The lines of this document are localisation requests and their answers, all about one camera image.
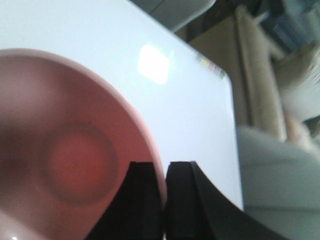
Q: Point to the pink plastic bowl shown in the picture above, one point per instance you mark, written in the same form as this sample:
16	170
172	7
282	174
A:
67	138

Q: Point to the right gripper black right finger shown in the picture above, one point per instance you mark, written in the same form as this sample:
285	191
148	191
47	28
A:
197	210

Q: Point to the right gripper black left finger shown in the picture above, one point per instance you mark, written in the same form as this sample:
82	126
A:
136	212

